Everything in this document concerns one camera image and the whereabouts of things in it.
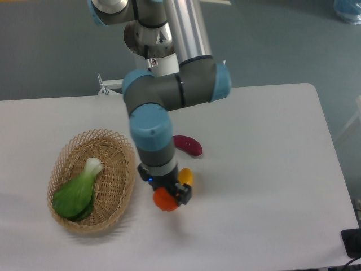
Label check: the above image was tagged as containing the orange toy fruit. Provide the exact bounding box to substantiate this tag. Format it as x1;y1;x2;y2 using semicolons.
153;187;178;212

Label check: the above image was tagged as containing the woven wicker basket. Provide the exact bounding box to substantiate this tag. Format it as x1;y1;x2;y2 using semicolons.
47;129;135;234

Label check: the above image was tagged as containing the yellow mango toy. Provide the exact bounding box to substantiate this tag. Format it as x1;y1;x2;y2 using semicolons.
178;168;193;186

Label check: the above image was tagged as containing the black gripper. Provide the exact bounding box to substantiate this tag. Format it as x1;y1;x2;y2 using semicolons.
137;164;192;206

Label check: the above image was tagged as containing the purple sweet potato toy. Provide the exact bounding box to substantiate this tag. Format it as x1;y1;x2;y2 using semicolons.
173;135;202;156

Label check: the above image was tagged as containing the white frame at right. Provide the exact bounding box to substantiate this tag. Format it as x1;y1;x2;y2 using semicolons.
333;96;360;148

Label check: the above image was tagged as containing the blue bag in corner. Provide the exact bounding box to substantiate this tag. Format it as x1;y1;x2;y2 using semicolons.
333;0;360;25

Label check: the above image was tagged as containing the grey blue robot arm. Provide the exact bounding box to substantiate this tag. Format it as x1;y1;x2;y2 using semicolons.
88;1;231;208

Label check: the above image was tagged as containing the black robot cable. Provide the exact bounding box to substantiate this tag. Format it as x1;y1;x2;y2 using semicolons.
143;44;155;75

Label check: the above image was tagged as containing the green bok choy toy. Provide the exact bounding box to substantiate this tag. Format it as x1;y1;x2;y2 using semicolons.
52;158;103;221

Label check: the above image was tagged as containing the black device at edge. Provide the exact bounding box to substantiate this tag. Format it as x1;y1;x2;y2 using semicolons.
341;228;360;258

